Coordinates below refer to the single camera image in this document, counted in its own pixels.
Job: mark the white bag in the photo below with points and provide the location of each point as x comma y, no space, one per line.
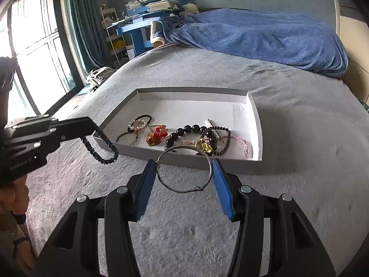
98,75

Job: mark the white cardboard tray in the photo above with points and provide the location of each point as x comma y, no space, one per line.
187,109

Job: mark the glass window door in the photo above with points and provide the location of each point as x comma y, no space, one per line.
37,14

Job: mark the beige headboard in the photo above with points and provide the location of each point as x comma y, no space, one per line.
354,34

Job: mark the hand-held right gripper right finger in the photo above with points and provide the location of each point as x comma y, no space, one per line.
223,190

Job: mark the white rack cart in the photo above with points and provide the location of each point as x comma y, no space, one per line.
114,24

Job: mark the white box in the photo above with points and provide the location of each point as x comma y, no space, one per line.
130,52

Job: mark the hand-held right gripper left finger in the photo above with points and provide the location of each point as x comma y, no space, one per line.
145,184

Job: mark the yellow item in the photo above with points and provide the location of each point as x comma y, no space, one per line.
119,44

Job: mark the blue desk with hutch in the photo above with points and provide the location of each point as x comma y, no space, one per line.
138,40

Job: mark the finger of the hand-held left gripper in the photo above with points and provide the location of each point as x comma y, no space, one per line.
75,128
34,145

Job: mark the stack of papers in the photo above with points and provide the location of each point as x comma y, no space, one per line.
163,5
134,7

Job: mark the red beaded gold ornament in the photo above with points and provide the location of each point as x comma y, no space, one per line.
157,129

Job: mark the gold hairpin with pearl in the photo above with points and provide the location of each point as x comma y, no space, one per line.
208,121

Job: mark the white plush toy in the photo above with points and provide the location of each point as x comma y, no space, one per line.
190,7

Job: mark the blue fleece blanket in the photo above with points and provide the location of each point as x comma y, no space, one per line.
253,37

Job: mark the person's left forearm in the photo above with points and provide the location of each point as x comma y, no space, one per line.
13,242

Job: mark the person's left hand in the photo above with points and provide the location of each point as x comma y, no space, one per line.
14,196

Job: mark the teal curtain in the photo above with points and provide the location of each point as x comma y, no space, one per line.
83,14

